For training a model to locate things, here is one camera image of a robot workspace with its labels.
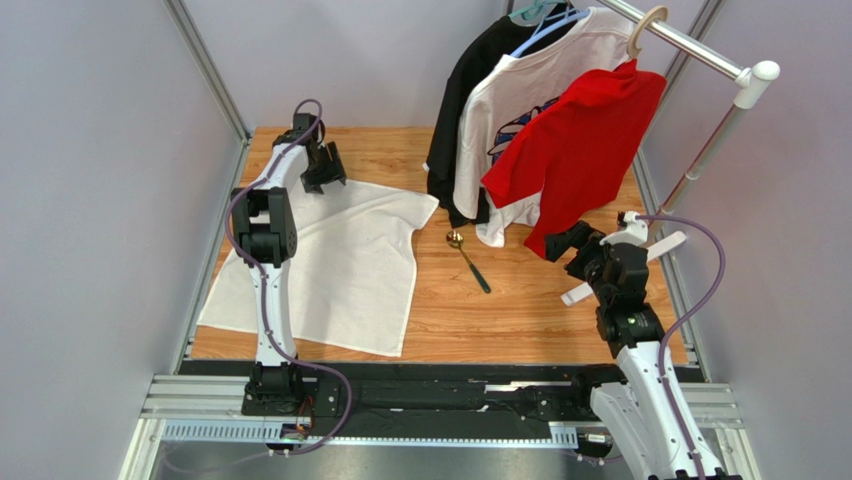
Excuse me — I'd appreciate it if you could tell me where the wooden hanger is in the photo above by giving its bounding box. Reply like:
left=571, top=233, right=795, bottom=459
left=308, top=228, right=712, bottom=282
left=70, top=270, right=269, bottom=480
left=626, top=5, right=669, bottom=60

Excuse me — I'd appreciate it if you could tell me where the blue hanger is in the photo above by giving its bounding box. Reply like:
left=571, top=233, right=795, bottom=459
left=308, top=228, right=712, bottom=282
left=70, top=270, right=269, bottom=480
left=510, top=9, right=591, bottom=58

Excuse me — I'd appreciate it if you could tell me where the teal hanger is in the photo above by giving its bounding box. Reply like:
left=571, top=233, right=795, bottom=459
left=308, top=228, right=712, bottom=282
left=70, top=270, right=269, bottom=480
left=506, top=0, right=573, bottom=27

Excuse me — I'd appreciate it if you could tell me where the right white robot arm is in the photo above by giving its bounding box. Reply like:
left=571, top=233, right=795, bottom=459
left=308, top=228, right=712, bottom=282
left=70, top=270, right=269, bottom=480
left=545, top=212, right=732, bottom=479

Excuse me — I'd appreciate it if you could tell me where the white flower print t-shirt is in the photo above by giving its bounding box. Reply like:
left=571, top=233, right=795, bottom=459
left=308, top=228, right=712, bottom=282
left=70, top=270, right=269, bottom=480
left=453, top=7, right=633, bottom=248

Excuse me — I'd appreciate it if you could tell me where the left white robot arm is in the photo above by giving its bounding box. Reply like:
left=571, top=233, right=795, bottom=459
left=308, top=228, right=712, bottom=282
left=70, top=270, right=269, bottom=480
left=227, top=113, right=346, bottom=416

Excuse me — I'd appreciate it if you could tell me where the white cloth napkin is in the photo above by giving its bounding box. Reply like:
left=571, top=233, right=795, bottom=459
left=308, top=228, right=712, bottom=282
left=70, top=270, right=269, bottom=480
left=196, top=178, right=440, bottom=358

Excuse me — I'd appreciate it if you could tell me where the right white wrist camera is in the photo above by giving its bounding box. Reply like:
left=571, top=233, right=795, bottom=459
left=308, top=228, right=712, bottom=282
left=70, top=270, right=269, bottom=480
left=599, top=211, right=649, bottom=246

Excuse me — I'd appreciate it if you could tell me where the red t-shirt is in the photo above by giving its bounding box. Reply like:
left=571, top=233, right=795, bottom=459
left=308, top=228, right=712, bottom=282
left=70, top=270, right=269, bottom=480
left=482, top=60, right=667, bottom=258

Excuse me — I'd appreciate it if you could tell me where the gold spoon green handle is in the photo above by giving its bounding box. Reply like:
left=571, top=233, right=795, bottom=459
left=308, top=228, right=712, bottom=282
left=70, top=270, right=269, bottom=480
left=445, top=230, right=492, bottom=294

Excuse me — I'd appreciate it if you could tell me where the black t-shirt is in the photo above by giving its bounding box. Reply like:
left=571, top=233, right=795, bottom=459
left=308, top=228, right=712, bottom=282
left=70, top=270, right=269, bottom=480
left=426, top=16, right=535, bottom=228

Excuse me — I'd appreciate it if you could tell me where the metal clothes rack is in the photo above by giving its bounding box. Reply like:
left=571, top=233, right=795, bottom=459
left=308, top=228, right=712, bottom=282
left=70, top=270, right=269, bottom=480
left=560, top=0, right=781, bottom=307

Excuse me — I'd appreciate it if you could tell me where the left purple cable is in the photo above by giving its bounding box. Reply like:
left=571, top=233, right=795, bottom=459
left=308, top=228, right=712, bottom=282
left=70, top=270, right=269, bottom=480
left=223, top=98, right=354, bottom=457

